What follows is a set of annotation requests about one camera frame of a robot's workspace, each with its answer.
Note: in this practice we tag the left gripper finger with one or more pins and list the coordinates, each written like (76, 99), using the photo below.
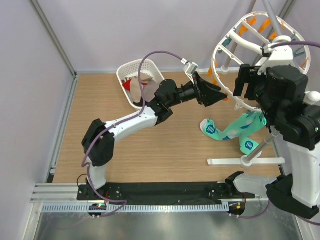
(213, 95)
(207, 86)

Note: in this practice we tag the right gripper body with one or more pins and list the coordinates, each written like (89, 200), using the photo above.
(248, 74)

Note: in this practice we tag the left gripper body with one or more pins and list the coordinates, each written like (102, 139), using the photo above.
(199, 89)

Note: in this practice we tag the white round clip hanger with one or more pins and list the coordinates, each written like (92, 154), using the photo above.
(248, 34)

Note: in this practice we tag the teal patterned sock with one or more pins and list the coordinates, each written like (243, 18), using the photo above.
(247, 145)
(244, 126)

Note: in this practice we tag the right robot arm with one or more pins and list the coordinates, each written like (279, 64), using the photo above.
(280, 93)

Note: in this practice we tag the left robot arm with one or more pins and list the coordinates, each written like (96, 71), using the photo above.
(101, 137)

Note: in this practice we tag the white and grey drying rack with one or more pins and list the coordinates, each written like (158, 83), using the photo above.
(253, 159)

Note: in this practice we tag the white perforated plastic basket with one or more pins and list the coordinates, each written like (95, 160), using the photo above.
(130, 70)

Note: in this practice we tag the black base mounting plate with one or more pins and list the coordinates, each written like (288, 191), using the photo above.
(150, 192)

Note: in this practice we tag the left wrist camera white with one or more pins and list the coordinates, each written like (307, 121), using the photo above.
(189, 68)

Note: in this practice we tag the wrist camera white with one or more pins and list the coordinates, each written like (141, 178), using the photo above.
(189, 68)
(279, 56)

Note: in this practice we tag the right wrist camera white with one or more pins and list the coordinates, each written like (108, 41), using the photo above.
(279, 56)

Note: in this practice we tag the slotted grey cable duct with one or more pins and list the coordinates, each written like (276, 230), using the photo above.
(101, 208)

